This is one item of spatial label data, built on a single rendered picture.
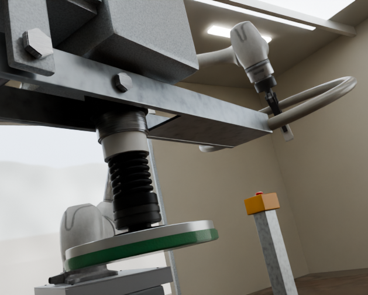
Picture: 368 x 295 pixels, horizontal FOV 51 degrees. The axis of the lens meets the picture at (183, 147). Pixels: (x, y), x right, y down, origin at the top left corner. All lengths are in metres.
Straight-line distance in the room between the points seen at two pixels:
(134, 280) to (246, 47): 0.88
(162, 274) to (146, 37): 1.01
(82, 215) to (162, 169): 5.11
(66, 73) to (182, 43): 0.22
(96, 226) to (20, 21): 1.09
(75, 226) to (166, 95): 0.90
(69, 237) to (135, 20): 1.02
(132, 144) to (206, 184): 6.40
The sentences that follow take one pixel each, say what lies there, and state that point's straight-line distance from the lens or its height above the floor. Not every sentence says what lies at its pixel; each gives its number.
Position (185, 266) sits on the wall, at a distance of 6.40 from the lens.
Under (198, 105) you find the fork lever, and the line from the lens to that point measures 0.70.
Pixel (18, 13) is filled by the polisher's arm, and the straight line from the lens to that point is 0.46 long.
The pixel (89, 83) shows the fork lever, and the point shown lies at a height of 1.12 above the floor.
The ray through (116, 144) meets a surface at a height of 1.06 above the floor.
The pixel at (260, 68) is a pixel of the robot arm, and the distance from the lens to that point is 1.38.
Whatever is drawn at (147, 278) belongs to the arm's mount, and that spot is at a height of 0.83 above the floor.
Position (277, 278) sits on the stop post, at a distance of 1.95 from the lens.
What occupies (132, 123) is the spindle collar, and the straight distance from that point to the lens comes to 0.58.
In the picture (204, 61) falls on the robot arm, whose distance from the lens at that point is 1.54.
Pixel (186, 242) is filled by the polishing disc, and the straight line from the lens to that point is 0.48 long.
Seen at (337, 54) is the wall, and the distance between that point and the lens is 7.72.
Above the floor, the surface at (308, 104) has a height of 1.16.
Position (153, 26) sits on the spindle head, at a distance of 0.59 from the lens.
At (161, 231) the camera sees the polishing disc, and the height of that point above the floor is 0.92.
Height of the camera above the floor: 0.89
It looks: 15 degrees up
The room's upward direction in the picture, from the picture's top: 12 degrees counter-clockwise
